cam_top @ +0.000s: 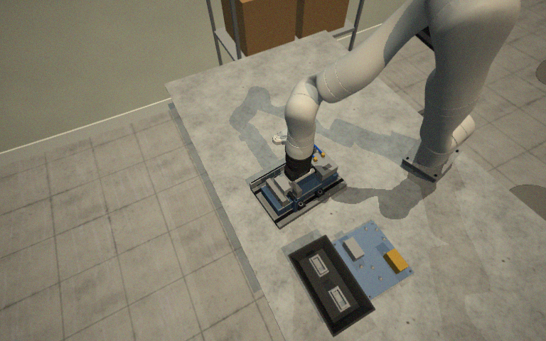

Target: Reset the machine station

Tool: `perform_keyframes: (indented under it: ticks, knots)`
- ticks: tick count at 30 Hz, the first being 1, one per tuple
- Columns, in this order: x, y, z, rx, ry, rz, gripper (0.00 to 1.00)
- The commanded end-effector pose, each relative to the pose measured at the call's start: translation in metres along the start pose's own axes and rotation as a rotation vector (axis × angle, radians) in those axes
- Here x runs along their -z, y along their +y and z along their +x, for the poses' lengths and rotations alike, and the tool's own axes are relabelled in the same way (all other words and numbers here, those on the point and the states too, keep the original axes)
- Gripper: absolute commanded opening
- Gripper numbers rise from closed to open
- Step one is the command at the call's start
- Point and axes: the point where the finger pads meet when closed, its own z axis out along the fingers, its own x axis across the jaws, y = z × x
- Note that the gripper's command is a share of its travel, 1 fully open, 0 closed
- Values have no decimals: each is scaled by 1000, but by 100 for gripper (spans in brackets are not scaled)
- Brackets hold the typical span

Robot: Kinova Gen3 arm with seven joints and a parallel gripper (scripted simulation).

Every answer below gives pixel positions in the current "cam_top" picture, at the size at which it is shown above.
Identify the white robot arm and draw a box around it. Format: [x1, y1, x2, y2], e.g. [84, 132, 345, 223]
[284, 0, 521, 168]

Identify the yellow brass block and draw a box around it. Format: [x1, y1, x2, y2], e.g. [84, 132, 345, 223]
[383, 248, 409, 274]

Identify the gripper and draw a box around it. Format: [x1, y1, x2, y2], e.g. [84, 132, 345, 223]
[272, 128, 314, 181]

